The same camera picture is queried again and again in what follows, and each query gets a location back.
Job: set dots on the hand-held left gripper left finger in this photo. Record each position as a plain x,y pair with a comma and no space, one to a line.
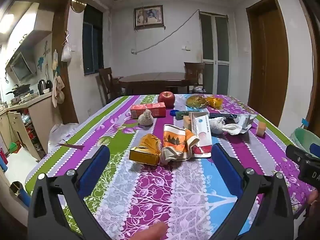
98,163

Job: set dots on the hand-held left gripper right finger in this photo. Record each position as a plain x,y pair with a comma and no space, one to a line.
226,170

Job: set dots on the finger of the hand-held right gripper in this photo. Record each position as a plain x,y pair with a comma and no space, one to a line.
314,150

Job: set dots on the trash bin with green bag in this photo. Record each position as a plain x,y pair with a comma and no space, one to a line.
301,138

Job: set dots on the orange sponge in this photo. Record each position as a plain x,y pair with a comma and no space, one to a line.
261,129

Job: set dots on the orange white paper bag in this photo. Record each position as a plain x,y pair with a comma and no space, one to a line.
178,142

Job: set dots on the person's right hand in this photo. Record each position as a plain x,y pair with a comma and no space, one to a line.
314,197

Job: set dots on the person's left hand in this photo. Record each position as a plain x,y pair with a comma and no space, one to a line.
151,231

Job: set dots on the blue tape strip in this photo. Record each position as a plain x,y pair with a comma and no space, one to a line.
305,122

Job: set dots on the white red toothpaste box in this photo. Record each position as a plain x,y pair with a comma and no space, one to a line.
202,133

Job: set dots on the white crumpled tissue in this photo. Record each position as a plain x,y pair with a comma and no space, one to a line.
218,125

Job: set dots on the white plastic sheet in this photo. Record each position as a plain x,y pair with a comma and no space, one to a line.
62,135

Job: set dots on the crumpled gold carton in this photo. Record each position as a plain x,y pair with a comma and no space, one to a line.
146,152

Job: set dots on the silver crumpled wrapper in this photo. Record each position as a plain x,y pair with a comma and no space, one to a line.
245,121

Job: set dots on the gold foil wrapper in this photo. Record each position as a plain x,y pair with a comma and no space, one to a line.
215,102

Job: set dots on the kitchen counter cabinet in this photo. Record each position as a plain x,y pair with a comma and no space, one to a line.
37,120

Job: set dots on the yellow green foil wrapper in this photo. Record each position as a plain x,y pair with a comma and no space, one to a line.
195,101

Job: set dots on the orange red carton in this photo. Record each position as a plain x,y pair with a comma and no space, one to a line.
151,110

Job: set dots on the blue bottle cap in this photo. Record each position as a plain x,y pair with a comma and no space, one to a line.
174,113

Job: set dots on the wooden chair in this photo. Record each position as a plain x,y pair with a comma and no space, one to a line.
107,82
194,72

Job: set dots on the hanging oven mitts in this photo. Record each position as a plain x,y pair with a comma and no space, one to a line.
58,90

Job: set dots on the white blue bundle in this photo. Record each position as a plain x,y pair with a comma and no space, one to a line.
198,89

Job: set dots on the green dustpan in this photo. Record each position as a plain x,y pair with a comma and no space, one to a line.
13,147

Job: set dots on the red apple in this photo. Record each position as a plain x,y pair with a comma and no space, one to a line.
166,99

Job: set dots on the electric kettle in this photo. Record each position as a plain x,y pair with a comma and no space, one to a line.
42,87

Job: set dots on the brown wooden door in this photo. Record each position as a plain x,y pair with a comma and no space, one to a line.
268,62

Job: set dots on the round wooden table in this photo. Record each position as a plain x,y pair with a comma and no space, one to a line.
155,78

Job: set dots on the black wok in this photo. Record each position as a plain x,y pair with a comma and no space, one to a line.
21,88

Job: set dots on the white plastic bag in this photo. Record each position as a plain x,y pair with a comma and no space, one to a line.
66,53

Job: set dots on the frosted glass double door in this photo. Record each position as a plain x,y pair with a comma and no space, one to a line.
215,52

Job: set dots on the dark window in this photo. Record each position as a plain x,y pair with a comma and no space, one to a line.
92,42

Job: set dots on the range hood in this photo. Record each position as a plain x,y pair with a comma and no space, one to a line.
25,65

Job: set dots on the framed wall picture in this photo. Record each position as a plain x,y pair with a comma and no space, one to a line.
148,17

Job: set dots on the round gold wall plate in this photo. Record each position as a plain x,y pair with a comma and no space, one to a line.
78,2

